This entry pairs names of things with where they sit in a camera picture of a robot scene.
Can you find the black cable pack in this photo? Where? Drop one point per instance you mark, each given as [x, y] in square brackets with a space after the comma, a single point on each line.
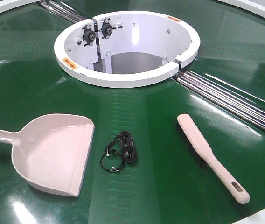
[128, 150]

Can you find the pink hand brush black bristles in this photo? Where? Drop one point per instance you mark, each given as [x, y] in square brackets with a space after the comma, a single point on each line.
[203, 149]

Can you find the pink plastic dustpan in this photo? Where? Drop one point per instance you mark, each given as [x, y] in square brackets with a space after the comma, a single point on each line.
[51, 152]

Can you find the right black bearing unit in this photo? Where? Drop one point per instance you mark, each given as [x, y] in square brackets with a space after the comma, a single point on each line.
[107, 29]

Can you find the black bearing unit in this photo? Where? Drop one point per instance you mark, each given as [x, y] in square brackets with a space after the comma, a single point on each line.
[89, 35]
[107, 29]

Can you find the left black bearing unit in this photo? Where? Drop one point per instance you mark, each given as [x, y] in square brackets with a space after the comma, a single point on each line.
[89, 35]

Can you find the steel rollers top left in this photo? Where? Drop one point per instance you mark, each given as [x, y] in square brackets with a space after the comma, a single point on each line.
[62, 11]

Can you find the steel rollers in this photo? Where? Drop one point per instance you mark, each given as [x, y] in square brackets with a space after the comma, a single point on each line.
[236, 104]
[62, 11]

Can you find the steel rollers right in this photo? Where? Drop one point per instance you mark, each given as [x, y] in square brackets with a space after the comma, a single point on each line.
[236, 104]

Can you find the white outer rim right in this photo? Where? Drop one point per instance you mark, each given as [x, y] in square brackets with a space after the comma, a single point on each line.
[247, 5]

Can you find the white rim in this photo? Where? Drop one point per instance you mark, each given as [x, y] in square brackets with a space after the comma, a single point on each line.
[247, 5]
[6, 5]

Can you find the white outer rim left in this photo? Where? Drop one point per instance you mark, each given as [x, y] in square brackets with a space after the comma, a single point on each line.
[6, 5]

